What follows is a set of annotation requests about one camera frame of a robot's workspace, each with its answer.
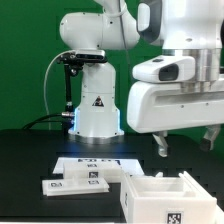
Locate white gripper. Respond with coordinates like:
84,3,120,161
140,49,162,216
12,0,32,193
127,55,224,157

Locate white cabinet box body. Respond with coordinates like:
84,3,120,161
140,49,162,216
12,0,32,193
120,171,217,224

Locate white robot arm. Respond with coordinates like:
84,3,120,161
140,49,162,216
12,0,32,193
60,0,224,157

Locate white cabinet block part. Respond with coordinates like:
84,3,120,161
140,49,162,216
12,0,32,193
63,161,122,183

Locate white flat cabinet panel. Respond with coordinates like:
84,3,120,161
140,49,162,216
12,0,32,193
42,178,109,196

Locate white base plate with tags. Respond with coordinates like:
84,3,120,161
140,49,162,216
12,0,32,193
52,157,145,176

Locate black cables at base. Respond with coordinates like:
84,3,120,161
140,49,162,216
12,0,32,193
21,111,76,131

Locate grey camera cable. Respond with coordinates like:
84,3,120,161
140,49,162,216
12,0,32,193
43,49,76,132

